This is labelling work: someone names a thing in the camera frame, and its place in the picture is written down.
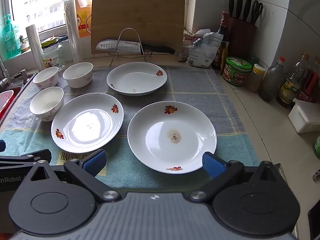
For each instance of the short plastic wrap roll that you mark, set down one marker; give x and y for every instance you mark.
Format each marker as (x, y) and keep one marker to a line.
(35, 47)

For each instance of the window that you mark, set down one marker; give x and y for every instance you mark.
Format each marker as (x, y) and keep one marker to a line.
(37, 0)

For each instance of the brown knife block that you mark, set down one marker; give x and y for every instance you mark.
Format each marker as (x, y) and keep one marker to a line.
(242, 37)

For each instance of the black scissors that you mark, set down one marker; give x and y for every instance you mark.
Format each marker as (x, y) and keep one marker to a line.
(257, 11)

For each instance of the red basin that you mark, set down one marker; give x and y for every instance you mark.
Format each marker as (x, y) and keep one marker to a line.
(5, 103)

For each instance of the grey blue checked dish towel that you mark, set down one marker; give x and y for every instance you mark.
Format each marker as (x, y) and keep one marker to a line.
(187, 90)

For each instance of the yellow lidded spice jar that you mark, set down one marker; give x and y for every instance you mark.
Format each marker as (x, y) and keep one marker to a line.
(255, 78)

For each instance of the red white packet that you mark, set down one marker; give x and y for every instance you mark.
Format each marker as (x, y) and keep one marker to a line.
(188, 46)

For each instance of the green lidded sauce jar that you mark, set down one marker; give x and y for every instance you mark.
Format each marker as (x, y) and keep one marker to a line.
(237, 72)

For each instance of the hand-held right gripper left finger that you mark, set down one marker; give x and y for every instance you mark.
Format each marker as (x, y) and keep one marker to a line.
(94, 162)

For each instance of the steel sink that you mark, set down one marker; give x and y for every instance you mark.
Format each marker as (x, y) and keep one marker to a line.
(15, 86)

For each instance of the glass jar with green lid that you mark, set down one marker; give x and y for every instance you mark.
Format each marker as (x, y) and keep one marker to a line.
(51, 57)

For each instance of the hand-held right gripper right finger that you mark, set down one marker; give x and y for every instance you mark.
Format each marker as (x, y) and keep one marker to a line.
(213, 165)

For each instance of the dark soy sauce bottle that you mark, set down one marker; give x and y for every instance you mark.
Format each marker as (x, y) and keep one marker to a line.
(224, 30)

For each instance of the white printed bag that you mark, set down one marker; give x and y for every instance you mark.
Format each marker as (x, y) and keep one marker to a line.
(203, 52)

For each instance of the glass bottle with red cap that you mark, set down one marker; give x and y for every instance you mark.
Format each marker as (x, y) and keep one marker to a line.
(271, 82)

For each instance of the tall plastic wrap roll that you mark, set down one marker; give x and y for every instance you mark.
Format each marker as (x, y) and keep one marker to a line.
(73, 30)

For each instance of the metal faucet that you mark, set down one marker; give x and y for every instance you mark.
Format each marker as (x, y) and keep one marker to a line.
(3, 75)

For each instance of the orange cooking wine jug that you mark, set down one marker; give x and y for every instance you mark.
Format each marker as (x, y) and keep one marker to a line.
(83, 17)

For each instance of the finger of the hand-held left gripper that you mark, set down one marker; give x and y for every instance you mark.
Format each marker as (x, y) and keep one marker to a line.
(37, 156)
(2, 145)

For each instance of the green dish soap bottle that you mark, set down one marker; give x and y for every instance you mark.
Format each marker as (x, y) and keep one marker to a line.
(10, 40)

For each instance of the metal soap dispenser pump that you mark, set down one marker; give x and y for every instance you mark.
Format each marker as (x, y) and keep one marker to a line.
(23, 74)

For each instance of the white bowl with pink flowers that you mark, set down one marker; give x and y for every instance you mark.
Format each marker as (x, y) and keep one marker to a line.
(46, 103)
(78, 75)
(45, 78)

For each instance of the white plate with fruit print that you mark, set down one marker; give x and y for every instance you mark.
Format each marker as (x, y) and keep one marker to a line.
(172, 137)
(87, 122)
(136, 78)

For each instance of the bamboo cutting board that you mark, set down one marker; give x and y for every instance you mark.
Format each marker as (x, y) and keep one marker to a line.
(137, 12)

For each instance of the small potted plant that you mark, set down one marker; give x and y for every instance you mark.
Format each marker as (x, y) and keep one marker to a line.
(24, 45)

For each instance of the yellow squeeze bottle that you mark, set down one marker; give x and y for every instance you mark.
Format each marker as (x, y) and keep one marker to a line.
(224, 60)

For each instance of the dark red bottle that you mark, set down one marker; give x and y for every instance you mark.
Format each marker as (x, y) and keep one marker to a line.
(310, 85)

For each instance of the white plastic container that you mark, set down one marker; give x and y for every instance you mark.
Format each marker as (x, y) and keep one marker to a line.
(303, 116)

